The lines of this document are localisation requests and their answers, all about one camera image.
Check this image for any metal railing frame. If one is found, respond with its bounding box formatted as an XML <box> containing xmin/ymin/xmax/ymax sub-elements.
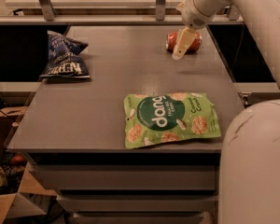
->
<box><xmin>0</xmin><ymin>0</ymin><xmax>245</xmax><ymax>26</ymax></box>

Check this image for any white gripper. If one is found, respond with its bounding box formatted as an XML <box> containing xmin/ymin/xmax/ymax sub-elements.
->
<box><xmin>172</xmin><ymin>0</ymin><xmax>213</xmax><ymax>60</ymax></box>

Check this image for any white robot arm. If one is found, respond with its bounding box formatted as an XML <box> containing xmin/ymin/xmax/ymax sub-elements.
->
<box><xmin>177</xmin><ymin>0</ymin><xmax>280</xmax><ymax>224</ymax></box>

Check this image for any cardboard box left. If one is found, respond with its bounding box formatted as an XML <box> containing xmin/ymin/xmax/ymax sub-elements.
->
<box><xmin>0</xmin><ymin>164</ymin><xmax>57</xmax><ymax>224</ymax></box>

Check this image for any green dang chips bag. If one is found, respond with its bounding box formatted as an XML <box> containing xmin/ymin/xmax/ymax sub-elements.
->
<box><xmin>124</xmin><ymin>92</ymin><xmax>221</xmax><ymax>149</ymax></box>

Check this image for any red coke can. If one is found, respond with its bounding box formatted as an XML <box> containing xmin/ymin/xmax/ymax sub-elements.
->
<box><xmin>165</xmin><ymin>31</ymin><xmax>202</xmax><ymax>53</ymax></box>

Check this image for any blue chips bag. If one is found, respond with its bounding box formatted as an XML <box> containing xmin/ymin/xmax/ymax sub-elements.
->
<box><xmin>40</xmin><ymin>31</ymin><xmax>90</xmax><ymax>78</ymax></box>

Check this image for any grey drawer cabinet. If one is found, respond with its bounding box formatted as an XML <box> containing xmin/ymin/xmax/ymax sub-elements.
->
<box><xmin>9</xmin><ymin>26</ymin><xmax>243</xmax><ymax>224</ymax></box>

